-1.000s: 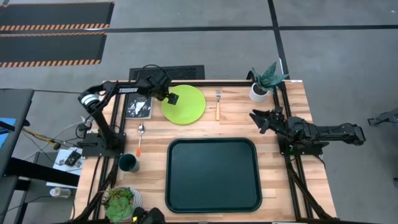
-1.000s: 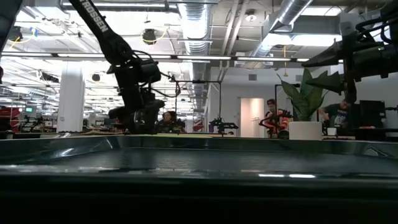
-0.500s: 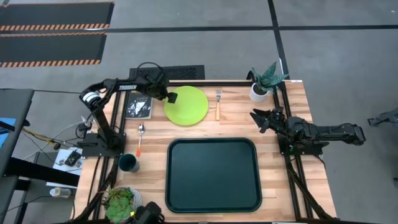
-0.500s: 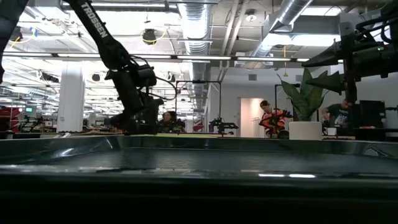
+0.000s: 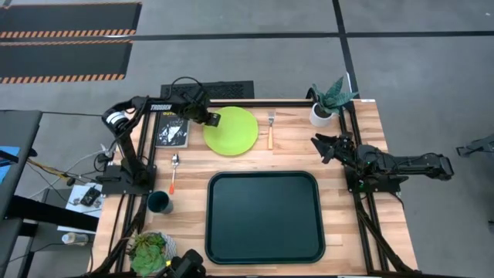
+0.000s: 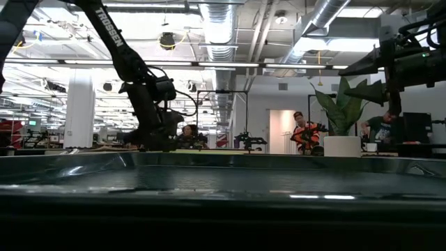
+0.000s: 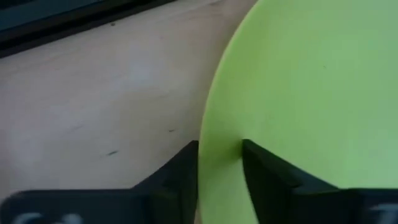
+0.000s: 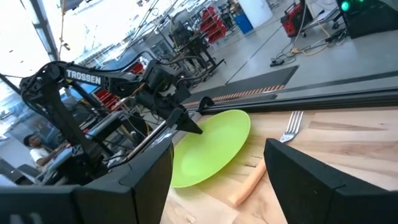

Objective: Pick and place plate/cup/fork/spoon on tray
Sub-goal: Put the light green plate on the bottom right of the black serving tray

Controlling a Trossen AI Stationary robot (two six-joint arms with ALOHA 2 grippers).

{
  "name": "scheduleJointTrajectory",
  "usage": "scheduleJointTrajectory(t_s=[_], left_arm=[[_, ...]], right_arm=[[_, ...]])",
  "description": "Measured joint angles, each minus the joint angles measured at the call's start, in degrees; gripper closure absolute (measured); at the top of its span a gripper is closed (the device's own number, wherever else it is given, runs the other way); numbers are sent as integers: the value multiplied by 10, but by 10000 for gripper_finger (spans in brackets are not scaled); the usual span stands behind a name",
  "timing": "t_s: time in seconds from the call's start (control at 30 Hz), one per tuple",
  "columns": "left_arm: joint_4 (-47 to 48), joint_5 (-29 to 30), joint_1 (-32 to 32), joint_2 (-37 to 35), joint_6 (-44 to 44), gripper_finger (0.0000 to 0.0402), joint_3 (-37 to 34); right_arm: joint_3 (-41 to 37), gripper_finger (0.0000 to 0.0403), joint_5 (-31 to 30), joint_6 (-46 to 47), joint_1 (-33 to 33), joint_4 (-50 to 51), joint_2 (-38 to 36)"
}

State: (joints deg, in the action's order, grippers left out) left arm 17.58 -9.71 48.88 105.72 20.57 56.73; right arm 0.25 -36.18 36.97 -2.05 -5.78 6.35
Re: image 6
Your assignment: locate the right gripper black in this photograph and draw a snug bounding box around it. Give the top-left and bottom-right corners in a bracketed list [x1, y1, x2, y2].
[339, 37, 420, 116]

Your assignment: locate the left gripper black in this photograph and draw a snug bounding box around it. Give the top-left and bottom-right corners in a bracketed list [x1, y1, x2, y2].
[118, 80, 185, 152]

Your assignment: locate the dark green plastic tray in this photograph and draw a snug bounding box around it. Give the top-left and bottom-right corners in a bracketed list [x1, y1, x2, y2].
[0, 150, 446, 251]

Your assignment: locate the person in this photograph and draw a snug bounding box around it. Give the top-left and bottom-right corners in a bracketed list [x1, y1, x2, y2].
[360, 110, 398, 144]
[179, 124, 209, 150]
[291, 111, 321, 155]

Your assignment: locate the black computer monitor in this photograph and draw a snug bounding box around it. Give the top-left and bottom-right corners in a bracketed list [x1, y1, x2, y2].
[402, 112, 433, 144]

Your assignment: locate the snake plant in white pot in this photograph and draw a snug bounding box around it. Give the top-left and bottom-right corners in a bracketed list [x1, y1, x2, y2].
[311, 76, 370, 158]

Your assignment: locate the white square pillar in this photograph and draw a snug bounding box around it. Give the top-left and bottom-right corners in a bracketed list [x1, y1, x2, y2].
[63, 68, 96, 149]

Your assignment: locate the long ceiling light strip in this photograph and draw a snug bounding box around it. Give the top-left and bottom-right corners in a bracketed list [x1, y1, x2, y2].
[0, 58, 349, 70]

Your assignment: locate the black hanging ceiling device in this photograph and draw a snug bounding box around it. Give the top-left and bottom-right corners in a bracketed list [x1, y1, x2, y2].
[159, 31, 176, 51]

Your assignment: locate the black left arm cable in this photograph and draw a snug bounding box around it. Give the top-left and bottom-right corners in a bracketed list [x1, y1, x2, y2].
[148, 65, 199, 118]

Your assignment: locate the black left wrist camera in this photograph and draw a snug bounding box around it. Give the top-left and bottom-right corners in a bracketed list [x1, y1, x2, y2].
[153, 76, 178, 102]

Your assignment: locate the silver ventilation duct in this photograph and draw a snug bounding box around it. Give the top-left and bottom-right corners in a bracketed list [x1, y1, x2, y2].
[198, 0, 241, 125]
[278, 0, 352, 67]

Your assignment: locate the black background rig frame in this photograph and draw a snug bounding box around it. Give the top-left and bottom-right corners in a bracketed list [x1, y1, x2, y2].
[196, 89, 249, 151]

